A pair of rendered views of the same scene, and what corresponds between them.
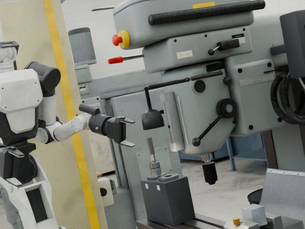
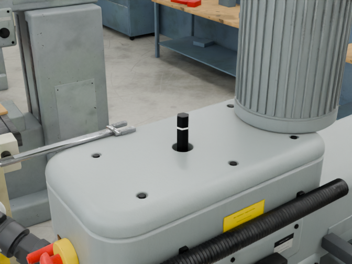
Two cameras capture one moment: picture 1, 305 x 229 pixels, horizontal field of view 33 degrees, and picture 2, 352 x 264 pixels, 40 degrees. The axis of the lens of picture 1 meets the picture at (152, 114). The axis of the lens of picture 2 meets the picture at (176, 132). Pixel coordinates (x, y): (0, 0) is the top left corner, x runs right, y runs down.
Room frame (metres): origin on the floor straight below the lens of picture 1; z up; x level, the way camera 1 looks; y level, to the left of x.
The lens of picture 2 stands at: (1.13, -0.01, 2.29)
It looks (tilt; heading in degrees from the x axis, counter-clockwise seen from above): 27 degrees down; 349
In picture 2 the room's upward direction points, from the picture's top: straight up
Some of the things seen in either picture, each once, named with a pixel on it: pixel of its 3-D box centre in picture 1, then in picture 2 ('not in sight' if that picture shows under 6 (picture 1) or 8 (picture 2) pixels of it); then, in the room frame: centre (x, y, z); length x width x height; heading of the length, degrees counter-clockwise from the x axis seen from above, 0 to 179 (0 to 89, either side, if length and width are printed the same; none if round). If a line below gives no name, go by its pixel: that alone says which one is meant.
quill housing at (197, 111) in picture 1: (198, 108); not in sight; (1.85, -0.17, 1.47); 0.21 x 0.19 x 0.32; 24
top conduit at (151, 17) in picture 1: (209, 12); (252, 229); (1.73, -0.26, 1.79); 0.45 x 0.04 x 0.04; 114
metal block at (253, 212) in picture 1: (253, 215); not in sight; (1.64, -0.26, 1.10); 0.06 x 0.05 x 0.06; 23
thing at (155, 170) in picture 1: (155, 169); not in sight; (2.28, 0.04, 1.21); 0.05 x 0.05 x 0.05
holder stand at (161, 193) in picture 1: (166, 197); not in sight; (2.24, 0.01, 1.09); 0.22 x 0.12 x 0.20; 31
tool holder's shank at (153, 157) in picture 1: (151, 150); not in sight; (2.28, 0.04, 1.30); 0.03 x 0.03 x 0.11
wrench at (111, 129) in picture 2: (123, 6); (69, 143); (1.89, 0.03, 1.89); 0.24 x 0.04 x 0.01; 114
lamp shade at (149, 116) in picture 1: (152, 118); not in sight; (1.66, 0.00, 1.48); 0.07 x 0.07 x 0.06
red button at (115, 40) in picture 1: (117, 40); (52, 263); (1.74, 0.07, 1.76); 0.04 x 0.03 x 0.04; 24
